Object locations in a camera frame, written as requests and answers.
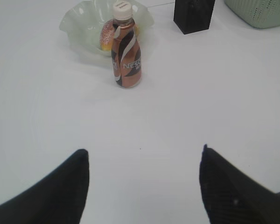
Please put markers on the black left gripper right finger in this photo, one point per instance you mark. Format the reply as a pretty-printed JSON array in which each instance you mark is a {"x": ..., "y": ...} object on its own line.
[{"x": 231, "y": 197}]

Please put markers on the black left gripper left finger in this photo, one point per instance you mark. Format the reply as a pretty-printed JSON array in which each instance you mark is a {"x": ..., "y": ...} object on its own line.
[{"x": 58, "y": 198}]

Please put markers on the brown coffee bottle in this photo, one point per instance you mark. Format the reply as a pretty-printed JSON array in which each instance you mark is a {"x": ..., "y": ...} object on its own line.
[{"x": 125, "y": 52}]

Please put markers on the sugared bread bun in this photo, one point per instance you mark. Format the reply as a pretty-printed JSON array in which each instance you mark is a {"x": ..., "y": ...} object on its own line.
[{"x": 106, "y": 37}]

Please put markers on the pale green wavy plate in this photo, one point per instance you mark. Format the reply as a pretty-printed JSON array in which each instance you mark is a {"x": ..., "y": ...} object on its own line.
[{"x": 83, "y": 25}]

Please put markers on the black mesh pen holder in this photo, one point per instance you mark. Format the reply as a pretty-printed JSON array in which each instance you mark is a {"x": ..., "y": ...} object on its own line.
[{"x": 193, "y": 15}]

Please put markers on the grey green plastic basket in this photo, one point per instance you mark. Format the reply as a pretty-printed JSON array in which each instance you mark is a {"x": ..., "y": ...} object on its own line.
[{"x": 257, "y": 13}]

